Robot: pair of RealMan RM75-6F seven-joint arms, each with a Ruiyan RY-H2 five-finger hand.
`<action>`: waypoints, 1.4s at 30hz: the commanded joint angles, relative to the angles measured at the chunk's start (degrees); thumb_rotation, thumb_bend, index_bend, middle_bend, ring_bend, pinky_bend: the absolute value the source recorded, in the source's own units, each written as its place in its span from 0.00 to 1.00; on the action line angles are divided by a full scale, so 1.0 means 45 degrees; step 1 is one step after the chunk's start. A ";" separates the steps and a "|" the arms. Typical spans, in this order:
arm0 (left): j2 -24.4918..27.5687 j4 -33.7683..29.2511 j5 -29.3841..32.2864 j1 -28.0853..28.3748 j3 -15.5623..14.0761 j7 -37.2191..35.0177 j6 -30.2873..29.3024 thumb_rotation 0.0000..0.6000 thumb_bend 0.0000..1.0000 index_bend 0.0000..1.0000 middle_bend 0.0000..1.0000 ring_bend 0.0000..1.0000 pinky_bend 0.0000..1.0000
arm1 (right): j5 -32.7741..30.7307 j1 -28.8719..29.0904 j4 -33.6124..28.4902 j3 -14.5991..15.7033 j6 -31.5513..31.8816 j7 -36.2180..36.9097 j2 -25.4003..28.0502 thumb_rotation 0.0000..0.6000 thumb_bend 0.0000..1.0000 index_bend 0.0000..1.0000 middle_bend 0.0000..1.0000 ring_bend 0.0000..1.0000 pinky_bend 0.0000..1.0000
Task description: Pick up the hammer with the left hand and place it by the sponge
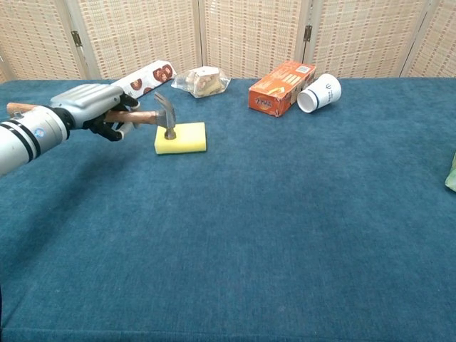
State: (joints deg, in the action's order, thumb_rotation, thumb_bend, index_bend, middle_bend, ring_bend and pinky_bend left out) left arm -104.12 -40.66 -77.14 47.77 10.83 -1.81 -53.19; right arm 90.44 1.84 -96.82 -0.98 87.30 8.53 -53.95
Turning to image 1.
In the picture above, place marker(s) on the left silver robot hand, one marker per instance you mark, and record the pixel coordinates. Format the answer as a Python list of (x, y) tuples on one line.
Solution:
[(87, 101)]

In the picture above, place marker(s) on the green object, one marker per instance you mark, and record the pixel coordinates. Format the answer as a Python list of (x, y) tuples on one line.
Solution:
[(451, 178)]

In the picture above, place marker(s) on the wrapped bread in plastic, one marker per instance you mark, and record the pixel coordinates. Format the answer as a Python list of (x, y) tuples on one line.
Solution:
[(201, 83)]

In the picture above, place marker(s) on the white baking paper box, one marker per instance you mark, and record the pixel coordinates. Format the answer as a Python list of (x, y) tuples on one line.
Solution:
[(149, 78)]

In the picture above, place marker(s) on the woven folding screen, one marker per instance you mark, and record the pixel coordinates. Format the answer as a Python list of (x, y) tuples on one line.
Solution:
[(228, 35)]

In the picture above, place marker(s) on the yellow sponge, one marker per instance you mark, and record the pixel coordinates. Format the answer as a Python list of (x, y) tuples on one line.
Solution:
[(189, 139)]

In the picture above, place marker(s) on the blue tablecloth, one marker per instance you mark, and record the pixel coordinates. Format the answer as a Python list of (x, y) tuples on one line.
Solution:
[(249, 231)]

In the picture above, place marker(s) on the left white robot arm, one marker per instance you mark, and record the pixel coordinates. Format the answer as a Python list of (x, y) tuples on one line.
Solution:
[(26, 137)]

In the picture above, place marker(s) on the white paper cup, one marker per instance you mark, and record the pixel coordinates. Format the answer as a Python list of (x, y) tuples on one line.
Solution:
[(320, 94)]

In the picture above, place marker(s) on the orange snack box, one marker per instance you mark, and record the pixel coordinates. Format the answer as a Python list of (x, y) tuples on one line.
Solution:
[(281, 89)]

